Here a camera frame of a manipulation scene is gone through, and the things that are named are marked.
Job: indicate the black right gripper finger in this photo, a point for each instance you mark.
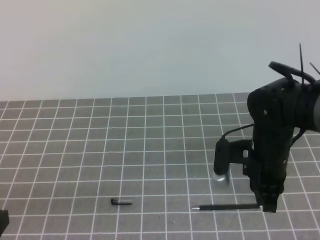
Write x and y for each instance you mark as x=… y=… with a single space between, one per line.
x=269 y=202
x=258 y=197

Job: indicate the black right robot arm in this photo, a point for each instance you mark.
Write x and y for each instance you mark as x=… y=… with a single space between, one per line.
x=311 y=102

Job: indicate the black clear pen cap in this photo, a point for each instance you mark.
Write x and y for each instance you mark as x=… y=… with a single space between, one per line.
x=118 y=201

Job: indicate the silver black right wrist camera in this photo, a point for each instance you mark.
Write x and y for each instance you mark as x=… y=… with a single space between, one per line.
x=221 y=163

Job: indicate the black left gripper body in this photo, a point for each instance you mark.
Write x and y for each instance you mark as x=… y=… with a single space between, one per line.
x=4 y=220

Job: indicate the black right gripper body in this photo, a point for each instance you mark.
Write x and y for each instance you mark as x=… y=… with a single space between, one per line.
x=276 y=110

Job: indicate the black pen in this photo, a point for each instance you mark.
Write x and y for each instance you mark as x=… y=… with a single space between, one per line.
x=226 y=207

